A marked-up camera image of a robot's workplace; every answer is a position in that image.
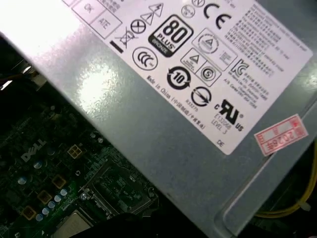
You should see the silver CPU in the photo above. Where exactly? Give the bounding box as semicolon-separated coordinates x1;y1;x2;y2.
48;210;96;238

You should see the yellow wire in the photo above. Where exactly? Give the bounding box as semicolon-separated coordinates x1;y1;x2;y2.
256;148;317;219

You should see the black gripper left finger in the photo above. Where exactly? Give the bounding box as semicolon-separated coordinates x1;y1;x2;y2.
91;212;161;238

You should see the metal socket cover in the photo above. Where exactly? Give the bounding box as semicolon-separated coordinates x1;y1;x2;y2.
78;158;159;217

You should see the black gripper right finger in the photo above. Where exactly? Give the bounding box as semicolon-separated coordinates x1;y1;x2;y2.
160;216;214;238

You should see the green motherboard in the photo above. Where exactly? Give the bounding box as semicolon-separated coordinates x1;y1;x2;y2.
0;44;160;238

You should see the grey power supply unit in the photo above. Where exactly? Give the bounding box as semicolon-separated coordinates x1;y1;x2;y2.
0;0;317;238

